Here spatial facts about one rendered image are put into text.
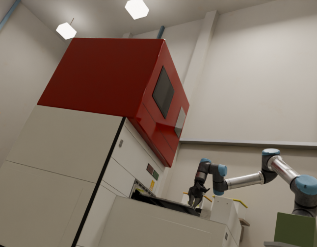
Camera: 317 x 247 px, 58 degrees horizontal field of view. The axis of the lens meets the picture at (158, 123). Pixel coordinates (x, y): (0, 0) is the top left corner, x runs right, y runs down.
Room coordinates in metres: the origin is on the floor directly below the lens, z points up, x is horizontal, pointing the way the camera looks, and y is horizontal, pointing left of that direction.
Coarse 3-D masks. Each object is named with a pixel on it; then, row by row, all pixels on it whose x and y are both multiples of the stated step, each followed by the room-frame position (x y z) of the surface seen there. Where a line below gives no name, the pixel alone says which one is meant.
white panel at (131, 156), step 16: (128, 128) 1.56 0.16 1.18; (112, 144) 1.51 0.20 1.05; (128, 144) 1.62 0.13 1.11; (144, 144) 1.80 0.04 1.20; (112, 160) 1.53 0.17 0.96; (128, 160) 1.68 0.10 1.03; (144, 160) 1.87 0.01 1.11; (112, 176) 1.58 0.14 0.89; (128, 176) 1.74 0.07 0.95; (144, 176) 1.94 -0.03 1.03; (160, 176) 2.20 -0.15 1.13; (112, 192) 1.64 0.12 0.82; (128, 192) 1.80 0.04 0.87
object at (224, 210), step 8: (216, 200) 1.51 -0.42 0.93; (224, 200) 1.49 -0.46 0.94; (232, 200) 1.47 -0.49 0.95; (216, 208) 1.50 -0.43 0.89; (224, 208) 1.49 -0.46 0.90; (232, 208) 1.52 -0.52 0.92; (216, 216) 1.50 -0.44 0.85; (224, 216) 1.48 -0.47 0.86; (232, 216) 1.58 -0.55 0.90; (232, 224) 1.65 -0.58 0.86; (232, 232) 1.72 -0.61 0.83
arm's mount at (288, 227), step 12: (288, 216) 1.48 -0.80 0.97; (300, 216) 1.44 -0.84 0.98; (276, 228) 1.51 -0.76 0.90; (288, 228) 1.47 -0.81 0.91; (300, 228) 1.44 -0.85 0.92; (312, 228) 1.40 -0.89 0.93; (276, 240) 1.51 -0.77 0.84; (288, 240) 1.47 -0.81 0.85; (300, 240) 1.43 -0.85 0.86; (312, 240) 1.40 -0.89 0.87
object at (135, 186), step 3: (132, 186) 1.84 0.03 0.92; (135, 186) 1.84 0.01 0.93; (138, 186) 1.88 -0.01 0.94; (132, 189) 1.83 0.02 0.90; (135, 189) 1.88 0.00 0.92; (138, 189) 1.89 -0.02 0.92; (141, 189) 1.93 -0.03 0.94; (132, 192) 1.83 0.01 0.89; (141, 192) 1.95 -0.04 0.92; (144, 192) 1.99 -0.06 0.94; (132, 195) 1.84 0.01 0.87; (132, 198) 1.86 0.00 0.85; (135, 198) 1.90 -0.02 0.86; (153, 204) 2.23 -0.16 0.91
